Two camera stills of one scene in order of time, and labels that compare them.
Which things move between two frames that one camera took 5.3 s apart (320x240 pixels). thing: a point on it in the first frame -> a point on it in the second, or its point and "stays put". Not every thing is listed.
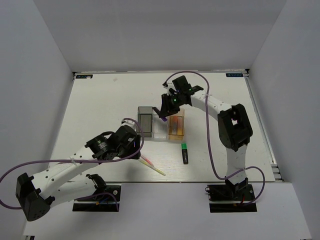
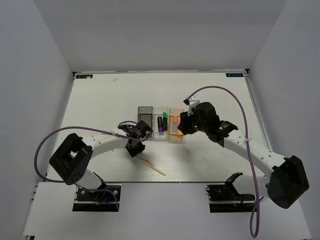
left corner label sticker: x=84 y=76 stays put
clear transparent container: x=160 y=128 stays put
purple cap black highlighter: x=158 y=112 -> x=160 y=125
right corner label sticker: x=234 y=74 stays put
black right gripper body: x=176 y=102 -> x=191 y=123
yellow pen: x=154 y=168 stays put
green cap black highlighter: x=184 y=146 -> x=165 y=121
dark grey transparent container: x=145 y=118 stays put
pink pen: x=146 y=160 stays put
